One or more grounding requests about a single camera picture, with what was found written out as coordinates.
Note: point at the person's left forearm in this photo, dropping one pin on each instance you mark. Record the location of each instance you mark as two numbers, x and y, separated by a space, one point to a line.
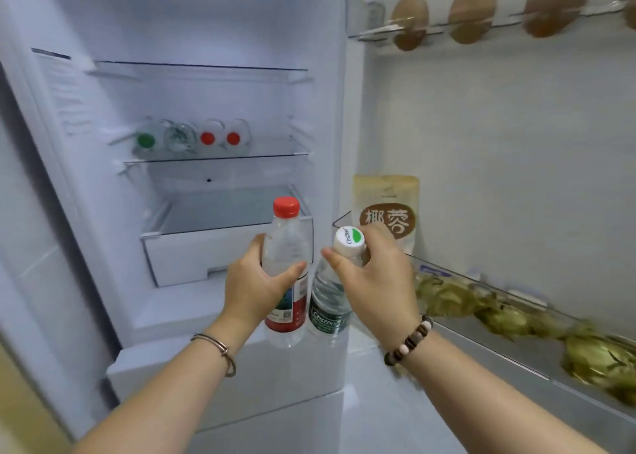
159 404

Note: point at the person's right hand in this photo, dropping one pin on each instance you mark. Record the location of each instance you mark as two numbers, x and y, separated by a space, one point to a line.
382 290

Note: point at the silver bangle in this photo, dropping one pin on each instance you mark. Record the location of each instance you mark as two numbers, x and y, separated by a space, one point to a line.
223 352

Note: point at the person's right forearm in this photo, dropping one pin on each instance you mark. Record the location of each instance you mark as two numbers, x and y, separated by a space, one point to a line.
487 409

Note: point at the coconut snack pouch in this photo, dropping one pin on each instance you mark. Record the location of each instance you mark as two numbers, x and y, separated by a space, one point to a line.
387 195

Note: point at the white green cap bottle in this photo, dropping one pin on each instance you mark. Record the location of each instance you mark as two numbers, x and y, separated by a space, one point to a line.
325 299

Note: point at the small blue yellow packet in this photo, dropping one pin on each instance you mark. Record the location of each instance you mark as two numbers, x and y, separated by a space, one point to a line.
432 271

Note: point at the yellow dotted curtain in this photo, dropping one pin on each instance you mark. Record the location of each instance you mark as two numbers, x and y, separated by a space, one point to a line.
20 409

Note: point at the white refrigerator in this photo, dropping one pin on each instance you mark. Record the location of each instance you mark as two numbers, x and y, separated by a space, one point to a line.
472 121

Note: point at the brown eggs in door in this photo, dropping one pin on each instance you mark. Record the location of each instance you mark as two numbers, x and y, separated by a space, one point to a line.
362 16

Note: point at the white instruction label sticker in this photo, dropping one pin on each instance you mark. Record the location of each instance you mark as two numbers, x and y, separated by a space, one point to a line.
64 91

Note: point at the person's left hand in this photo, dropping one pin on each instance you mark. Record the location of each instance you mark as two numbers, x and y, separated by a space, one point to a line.
253 290

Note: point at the white crisper drawer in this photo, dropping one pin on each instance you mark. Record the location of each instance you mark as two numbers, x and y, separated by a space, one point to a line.
189 255

